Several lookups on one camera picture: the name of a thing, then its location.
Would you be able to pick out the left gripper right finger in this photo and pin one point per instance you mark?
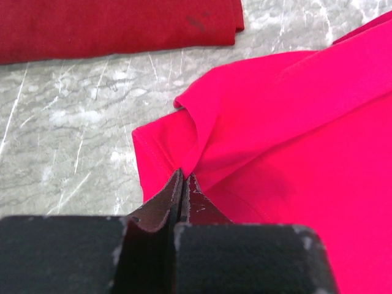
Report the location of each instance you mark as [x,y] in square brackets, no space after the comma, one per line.
[197,208]

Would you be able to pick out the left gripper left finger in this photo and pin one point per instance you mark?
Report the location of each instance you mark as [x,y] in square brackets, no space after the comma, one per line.
[146,262]

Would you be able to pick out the folded dark red t shirt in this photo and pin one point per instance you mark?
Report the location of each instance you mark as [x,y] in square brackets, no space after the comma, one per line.
[37,30]

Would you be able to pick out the pink t shirt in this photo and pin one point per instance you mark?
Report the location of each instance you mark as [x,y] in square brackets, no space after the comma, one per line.
[299,137]

